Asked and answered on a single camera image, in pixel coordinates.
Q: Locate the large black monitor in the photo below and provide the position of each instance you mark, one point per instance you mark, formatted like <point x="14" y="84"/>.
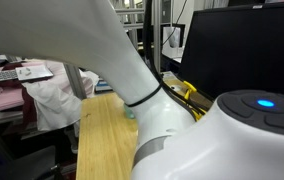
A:
<point x="242" y="50"/>

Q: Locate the maroon cloth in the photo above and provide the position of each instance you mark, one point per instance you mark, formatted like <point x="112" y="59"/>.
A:
<point x="28" y="106"/>

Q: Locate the grey keyboard device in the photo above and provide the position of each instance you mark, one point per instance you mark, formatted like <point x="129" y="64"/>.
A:
<point x="32" y="72"/>

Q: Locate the stack of books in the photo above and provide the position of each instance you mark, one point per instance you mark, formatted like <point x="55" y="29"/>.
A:
<point x="102" y="87"/>

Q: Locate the black office chair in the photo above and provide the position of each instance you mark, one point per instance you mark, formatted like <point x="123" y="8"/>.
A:
<point x="22" y="165"/>

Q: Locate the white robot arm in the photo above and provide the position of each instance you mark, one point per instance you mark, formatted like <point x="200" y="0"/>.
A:
<point x="82" y="33"/>

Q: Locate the aluminium frame post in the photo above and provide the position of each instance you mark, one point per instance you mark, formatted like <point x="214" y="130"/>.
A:
<point x="157" y="33"/>
<point x="75" y="81"/>

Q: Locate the white cloth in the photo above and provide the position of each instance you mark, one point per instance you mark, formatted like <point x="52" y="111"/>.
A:
<point x="55" y="100"/>

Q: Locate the teal plastic cup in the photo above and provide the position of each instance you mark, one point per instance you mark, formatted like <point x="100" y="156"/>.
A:
<point x="129" y="113"/>

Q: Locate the pink cloth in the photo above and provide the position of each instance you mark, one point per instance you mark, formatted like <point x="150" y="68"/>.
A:
<point x="2" y="98"/>

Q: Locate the white bag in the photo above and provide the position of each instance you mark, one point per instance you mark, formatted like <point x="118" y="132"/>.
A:
<point x="172" y="40"/>

